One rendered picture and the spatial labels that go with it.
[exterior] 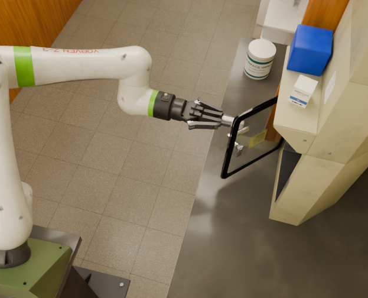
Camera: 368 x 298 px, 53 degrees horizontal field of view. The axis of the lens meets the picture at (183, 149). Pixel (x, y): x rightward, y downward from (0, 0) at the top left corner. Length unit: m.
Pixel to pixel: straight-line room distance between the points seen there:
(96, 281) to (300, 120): 1.69
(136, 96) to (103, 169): 1.49
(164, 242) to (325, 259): 1.18
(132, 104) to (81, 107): 1.80
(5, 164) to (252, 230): 0.90
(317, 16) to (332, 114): 0.38
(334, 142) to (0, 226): 0.89
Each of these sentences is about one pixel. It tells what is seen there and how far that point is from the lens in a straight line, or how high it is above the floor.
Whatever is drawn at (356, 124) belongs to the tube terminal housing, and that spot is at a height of 1.58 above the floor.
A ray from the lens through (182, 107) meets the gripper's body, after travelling 1.22.
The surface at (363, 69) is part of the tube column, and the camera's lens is 0.86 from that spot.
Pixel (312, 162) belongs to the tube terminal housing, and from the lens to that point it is 1.13.
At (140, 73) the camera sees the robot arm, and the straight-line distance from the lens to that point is 1.19.
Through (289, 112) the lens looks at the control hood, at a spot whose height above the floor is 1.51.
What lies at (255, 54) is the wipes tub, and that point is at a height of 1.09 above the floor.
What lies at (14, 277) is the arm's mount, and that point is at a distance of 1.26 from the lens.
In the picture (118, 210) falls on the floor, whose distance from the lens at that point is 2.52.
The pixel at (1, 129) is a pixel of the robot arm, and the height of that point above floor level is 1.54.
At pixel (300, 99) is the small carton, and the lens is 1.05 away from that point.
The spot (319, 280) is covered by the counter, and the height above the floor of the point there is 0.94.
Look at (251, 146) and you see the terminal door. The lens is 1.40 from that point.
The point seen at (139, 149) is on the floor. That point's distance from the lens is 2.73.
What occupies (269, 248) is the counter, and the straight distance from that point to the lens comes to 1.46.
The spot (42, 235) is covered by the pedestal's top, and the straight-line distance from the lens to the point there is 1.51.
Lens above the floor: 2.29
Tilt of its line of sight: 57 degrees down
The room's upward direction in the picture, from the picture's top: 3 degrees clockwise
